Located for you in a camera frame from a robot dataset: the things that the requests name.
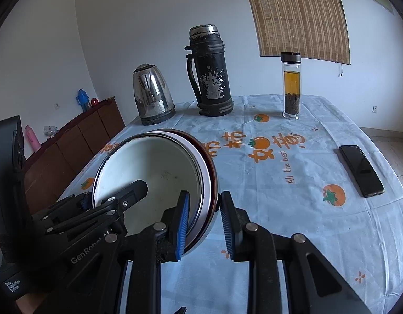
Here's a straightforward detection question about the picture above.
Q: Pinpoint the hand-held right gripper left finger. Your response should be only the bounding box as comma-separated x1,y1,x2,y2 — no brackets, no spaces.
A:
35,190,191,314

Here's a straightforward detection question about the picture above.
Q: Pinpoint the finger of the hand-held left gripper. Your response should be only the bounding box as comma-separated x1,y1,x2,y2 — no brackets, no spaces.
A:
31,194,92,233
90,180,149,218

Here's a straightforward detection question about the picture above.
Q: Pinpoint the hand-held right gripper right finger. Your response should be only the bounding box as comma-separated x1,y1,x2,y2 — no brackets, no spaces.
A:
220,190,373,314

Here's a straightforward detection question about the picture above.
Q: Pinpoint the pink bottle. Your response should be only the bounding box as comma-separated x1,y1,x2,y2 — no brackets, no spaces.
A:
24,125,41,153

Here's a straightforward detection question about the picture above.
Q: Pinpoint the wooden sideboard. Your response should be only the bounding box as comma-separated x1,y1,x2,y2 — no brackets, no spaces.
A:
23,96,126,215

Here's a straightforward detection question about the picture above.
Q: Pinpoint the stainless steel electric kettle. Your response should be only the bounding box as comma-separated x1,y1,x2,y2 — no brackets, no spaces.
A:
133,64,176,126

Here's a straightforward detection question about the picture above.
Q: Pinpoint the blue thermos jug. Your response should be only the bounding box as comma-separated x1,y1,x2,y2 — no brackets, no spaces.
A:
75,88,91,111

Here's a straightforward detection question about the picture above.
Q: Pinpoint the worn black thermos flask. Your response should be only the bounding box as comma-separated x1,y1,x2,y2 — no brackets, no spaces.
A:
185,24,235,117

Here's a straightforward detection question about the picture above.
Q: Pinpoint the black smartphone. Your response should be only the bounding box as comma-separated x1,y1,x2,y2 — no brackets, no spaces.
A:
339,145,385,198

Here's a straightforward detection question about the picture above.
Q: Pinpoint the glass tea bottle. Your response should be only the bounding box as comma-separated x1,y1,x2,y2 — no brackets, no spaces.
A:
280,52,302,120

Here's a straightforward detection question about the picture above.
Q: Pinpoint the bamboo window blind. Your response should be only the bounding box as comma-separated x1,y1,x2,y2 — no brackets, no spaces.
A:
241,0,351,65

